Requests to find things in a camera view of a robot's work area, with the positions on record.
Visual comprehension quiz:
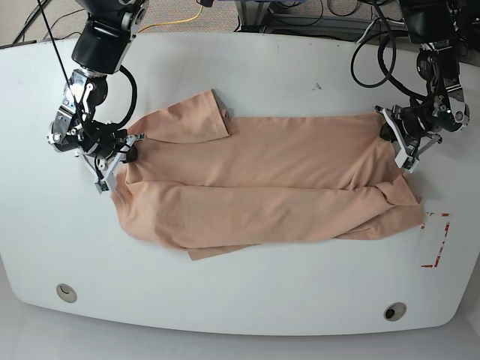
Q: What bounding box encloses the left table grommet hole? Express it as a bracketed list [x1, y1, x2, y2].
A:
[56, 283, 77, 304]

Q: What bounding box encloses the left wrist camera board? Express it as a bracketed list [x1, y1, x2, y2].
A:
[394, 154, 418, 173]

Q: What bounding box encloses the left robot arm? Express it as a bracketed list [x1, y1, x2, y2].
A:
[371, 1, 479, 172]

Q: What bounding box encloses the white cable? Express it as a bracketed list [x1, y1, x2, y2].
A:
[355, 18, 376, 43]

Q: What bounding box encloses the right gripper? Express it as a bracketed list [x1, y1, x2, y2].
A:
[79, 133, 146, 184]

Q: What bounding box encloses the red tape rectangle marking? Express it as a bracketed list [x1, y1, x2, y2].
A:
[416, 212, 452, 269]

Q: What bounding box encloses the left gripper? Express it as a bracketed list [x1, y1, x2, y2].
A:
[374, 105, 443, 164]

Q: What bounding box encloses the black floor cable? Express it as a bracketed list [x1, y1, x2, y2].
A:
[10, 0, 91, 44]

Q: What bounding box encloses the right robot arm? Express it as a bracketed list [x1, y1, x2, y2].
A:
[47, 1, 149, 193]

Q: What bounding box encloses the peach t-shirt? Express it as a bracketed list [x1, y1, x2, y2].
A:
[111, 91, 423, 260]

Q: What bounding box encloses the aluminium frame stand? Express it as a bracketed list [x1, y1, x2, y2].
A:
[239, 0, 413, 38]

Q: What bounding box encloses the right table grommet hole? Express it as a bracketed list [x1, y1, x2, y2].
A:
[383, 302, 407, 322]

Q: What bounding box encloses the table grommet hole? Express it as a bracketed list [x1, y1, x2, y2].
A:
[383, 302, 407, 322]
[56, 283, 77, 304]

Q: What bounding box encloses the yellow cable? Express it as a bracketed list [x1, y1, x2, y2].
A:
[137, 3, 206, 34]

